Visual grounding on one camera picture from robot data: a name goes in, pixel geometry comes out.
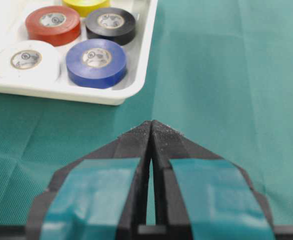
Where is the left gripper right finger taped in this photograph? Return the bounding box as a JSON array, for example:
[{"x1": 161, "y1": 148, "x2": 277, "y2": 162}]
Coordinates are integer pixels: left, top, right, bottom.
[{"x1": 151, "y1": 120, "x2": 275, "y2": 240}]

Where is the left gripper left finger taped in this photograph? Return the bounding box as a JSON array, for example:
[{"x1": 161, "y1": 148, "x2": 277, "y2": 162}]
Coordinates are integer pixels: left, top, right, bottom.
[{"x1": 25, "y1": 121, "x2": 151, "y2": 240}]

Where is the blue tape roll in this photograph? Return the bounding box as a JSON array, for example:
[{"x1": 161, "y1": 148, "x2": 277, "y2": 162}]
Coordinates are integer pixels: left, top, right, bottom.
[{"x1": 65, "y1": 39, "x2": 127, "y2": 89}]

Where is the white tape roll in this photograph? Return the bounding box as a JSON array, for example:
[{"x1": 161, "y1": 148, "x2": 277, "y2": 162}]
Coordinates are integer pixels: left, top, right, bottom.
[{"x1": 0, "y1": 40, "x2": 61, "y2": 82}]

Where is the black tape roll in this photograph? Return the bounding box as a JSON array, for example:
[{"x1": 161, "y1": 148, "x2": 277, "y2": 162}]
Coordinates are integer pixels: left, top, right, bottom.
[{"x1": 84, "y1": 7, "x2": 136, "y2": 46}]

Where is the red tape roll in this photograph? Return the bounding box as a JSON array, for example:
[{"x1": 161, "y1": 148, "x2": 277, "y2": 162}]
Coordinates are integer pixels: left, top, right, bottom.
[{"x1": 25, "y1": 5, "x2": 81, "y2": 47}]

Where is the yellow tape roll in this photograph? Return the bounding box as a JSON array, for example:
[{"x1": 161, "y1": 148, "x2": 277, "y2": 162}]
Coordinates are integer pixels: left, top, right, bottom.
[{"x1": 62, "y1": 0, "x2": 111, "y2": 17}]

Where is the white plastic tray case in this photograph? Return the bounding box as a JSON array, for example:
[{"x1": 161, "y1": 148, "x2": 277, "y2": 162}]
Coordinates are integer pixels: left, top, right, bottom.
[{"x1": 0, "y1": 0, "x2": 158, "y2": 106}]

